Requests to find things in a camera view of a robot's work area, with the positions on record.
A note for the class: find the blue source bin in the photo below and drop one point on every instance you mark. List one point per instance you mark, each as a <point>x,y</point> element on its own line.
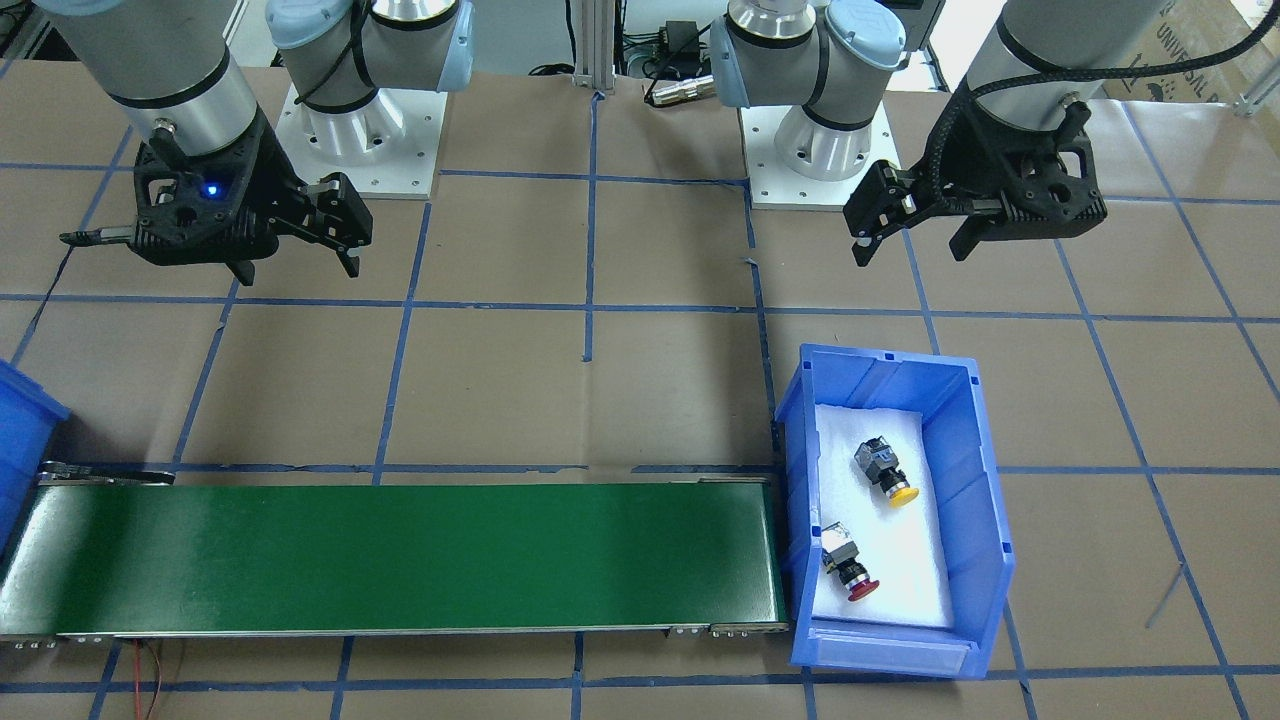
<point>975,536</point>

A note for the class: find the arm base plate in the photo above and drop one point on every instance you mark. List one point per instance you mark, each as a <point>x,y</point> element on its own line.
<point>797,164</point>
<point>388,149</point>

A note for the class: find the green conveyor belt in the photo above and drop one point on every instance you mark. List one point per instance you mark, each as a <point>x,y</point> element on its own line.
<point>191,561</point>

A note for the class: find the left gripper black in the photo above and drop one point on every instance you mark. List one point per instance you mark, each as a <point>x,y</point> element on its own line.
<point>966,160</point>

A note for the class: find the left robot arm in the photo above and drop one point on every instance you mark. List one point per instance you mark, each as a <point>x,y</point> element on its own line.
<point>835,61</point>

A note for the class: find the blue destination bin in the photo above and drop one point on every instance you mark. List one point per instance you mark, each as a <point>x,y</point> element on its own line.
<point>29,415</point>

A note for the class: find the black power adapter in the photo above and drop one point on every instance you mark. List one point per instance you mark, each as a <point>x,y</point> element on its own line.
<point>679,42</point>

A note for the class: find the aluminium frame post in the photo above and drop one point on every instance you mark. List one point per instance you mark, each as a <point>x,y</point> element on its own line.
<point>595,25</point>

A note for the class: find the red mushroom push button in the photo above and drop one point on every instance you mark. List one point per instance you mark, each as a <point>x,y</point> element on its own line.
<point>840,556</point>

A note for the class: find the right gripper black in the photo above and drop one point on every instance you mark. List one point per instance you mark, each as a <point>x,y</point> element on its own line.
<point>268,170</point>

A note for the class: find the white foam pad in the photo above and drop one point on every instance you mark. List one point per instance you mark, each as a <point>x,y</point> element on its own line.
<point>900,547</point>

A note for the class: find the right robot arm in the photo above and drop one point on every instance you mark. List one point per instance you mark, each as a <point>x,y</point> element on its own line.
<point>160,60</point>

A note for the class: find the yellow mushroom push button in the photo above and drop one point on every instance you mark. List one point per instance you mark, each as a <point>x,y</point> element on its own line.
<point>880,464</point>

